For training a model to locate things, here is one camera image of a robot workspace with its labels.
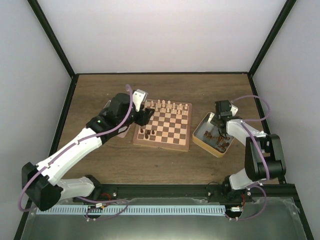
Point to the yellow rimmed metal tin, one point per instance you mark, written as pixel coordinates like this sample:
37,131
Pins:
211,144

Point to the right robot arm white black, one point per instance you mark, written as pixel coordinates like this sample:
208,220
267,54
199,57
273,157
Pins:
263,159

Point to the wooden chess board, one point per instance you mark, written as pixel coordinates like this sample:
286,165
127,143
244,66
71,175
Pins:
172,130

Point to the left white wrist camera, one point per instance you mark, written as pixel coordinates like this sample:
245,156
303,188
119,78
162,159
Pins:
139,96

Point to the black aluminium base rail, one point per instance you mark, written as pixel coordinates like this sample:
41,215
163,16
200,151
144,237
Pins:
211,192

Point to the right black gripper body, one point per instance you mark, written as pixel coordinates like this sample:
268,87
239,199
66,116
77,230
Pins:
216,122

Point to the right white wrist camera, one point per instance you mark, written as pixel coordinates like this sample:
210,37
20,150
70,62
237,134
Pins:
234,109

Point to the black enclosure frame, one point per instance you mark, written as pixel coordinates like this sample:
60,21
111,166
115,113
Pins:
283,189

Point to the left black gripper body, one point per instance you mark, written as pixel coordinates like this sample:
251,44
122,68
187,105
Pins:
142,121

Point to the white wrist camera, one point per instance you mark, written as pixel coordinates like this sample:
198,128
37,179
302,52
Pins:
139,96
234,109

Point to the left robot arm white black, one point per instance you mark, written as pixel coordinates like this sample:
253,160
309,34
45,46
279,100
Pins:
43,182

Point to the pink rimmed metal tin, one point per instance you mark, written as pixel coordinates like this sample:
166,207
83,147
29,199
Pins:
106,112

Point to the light blue slotted cable duct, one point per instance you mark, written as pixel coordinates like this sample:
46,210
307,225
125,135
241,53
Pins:
138,210

